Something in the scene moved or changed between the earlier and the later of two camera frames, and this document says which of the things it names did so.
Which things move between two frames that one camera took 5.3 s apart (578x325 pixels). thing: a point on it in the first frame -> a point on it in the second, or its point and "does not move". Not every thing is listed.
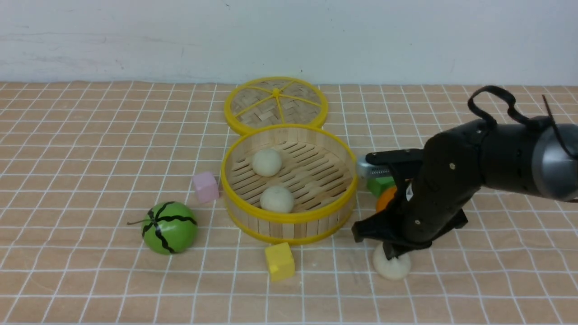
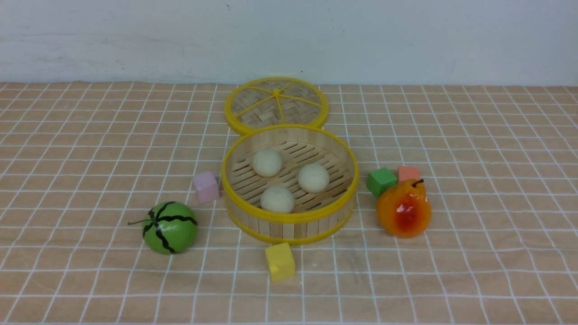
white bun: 393,268 -> 313,178
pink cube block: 207,186 does not move
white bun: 266,162 does not move
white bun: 277,198 does not move
